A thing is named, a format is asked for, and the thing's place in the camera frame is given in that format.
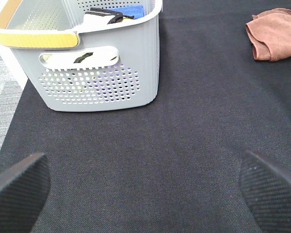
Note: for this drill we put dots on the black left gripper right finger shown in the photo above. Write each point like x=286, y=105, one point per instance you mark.
x=266, y=187

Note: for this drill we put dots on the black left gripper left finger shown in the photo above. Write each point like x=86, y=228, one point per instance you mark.
x=24, y=189

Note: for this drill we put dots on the black fabric table cover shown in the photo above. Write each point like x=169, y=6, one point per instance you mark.
x=170, y=166

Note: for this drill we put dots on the grey perforated laundry basket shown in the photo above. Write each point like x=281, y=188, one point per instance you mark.
x=123, y=70

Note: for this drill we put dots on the pink brown towel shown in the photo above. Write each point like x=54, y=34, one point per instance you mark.
x=270, y=34

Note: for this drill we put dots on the blue cloth in basket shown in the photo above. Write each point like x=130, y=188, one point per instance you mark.
x=135, y=10

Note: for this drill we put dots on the yellow basket handle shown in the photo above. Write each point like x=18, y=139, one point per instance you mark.
x=39, y=40

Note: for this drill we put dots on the white cloth with black strap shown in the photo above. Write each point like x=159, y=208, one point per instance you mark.
x=96, y=18

